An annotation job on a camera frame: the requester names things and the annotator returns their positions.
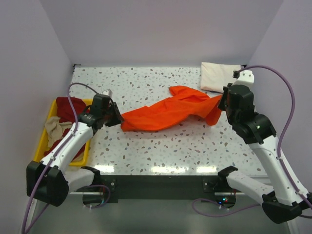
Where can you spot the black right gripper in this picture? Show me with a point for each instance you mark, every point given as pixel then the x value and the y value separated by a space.
pixel 224 94

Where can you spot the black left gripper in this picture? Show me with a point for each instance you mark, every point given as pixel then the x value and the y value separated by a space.
pixel 118 118

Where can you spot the orange t-shirt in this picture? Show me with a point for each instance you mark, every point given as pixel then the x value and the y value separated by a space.
pixel 184 102

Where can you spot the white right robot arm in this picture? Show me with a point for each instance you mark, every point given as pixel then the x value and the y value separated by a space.
pixel 286 198

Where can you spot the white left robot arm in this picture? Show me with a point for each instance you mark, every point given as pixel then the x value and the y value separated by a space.
pixel 48 180

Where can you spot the folded cream t-shirt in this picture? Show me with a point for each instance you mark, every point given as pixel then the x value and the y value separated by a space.
pixel 215 76

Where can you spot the dark red t-shirt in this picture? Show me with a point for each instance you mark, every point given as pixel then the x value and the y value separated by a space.
pixel 65 113

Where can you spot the beige t-shirt in bin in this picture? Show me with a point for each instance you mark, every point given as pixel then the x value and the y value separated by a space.
pixel 55 129

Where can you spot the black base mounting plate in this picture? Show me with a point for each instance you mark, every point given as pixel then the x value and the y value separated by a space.
pixel 168 187

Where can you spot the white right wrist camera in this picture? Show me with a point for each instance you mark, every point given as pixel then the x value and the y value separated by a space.
pixel 245 78

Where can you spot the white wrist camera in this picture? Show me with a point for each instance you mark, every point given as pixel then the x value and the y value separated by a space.
pixel 107 92
pixel 245 78

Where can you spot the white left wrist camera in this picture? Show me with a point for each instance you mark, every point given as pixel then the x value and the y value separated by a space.
pixel 107 92

